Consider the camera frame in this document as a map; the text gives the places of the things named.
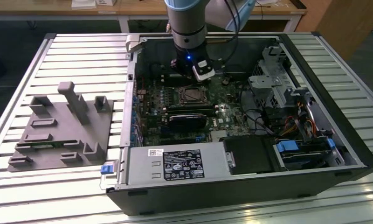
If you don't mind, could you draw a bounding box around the wooden cabinet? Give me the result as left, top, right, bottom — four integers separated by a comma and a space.
297, 0, 373, 60

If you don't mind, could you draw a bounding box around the small silver heat sink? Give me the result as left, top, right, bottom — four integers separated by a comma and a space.
211, 130, 231, 142

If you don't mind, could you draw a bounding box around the metal socket cover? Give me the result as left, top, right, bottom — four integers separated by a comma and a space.
177, 86, 211, 105

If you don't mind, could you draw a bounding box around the grey plastic bracket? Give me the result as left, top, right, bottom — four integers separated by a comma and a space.
283, 87, 317, 107

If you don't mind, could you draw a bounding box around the black PSU label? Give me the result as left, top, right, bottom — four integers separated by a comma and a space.
163, 149, 207, 182

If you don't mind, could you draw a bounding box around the green motherboard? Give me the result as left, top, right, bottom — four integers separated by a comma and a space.
133, 74, 259, 147

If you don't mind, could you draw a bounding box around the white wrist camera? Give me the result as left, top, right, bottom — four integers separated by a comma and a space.
192, 60, 216, 82

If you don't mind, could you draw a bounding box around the silver power supply unit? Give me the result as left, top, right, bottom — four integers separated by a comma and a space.
124, 141, 233, 187

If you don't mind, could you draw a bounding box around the hard disk in blue carrier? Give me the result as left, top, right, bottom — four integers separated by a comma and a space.
275, 139, 333, 170

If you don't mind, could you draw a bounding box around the black graphics card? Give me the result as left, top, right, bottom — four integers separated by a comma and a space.
168, 113, 209, 129

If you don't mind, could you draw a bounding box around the silver CPU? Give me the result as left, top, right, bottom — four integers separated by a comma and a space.
184, 90, 205, 101

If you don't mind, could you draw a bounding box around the black PC case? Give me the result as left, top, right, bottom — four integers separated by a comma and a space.
104, 31, 373, 217

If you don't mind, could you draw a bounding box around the CPU socket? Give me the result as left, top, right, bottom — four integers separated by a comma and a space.
176, 85, 212, 106

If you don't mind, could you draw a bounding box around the wooden desk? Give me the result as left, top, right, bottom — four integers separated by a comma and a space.
0, 0, 308, 33

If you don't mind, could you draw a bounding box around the black drive shroud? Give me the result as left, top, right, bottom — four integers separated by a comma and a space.
223, 136, 289, 175

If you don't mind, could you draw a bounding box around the orange yellow wire bundle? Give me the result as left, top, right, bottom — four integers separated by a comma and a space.
283, 115, 319, 138

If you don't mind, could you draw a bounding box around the black RAM slot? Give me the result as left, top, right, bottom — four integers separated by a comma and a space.
167, 105, 216, 111
167, 109, 217, 116

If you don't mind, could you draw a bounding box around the grey parts rack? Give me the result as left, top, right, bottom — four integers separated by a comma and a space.
7, 81, 115, 173

